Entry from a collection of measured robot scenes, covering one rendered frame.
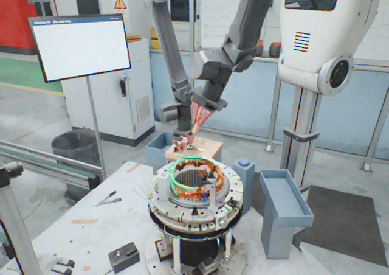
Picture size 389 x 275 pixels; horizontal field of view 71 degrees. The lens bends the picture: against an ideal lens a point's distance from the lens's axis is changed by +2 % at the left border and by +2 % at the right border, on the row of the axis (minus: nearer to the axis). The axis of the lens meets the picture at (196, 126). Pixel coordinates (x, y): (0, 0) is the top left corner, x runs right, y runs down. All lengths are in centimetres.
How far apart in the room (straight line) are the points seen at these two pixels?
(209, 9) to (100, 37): 157
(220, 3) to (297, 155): 216
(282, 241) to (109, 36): 143
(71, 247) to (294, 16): 119
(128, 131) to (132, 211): 207
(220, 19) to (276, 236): 239
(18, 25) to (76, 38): 278
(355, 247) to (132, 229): 171
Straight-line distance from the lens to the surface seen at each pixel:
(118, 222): 131
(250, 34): 66
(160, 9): 95
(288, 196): 106
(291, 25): 106
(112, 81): 320
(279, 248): 114
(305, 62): 102
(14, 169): 62
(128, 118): 325
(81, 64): 175
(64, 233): 134
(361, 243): 252
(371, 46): 296
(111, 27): 182
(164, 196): 87
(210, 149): 120
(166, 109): 104
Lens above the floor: 168
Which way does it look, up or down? 26 degrees down
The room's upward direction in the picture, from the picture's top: straight up
